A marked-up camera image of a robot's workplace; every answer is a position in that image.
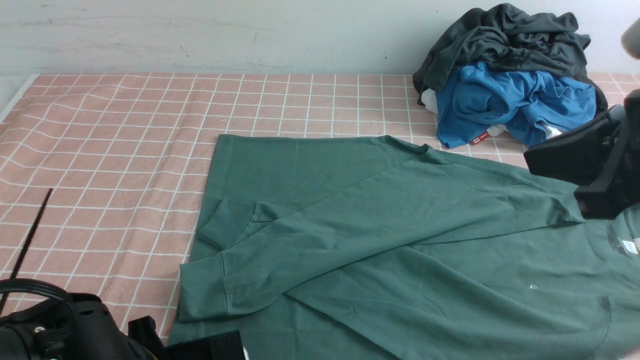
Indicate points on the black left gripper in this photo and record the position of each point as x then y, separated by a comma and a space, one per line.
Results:
85, 330

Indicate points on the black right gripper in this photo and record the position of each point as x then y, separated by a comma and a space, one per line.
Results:
601, 157

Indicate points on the green long sleeve shirt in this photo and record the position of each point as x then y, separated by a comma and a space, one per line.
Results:
372, 248

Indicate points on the blue crumpled garment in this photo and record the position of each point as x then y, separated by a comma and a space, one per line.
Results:
532, 106

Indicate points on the dark grey crumpled garment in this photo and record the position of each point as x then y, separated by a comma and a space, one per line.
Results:
506, 38

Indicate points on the white crumpled garment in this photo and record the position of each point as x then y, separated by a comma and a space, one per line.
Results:
429, 100

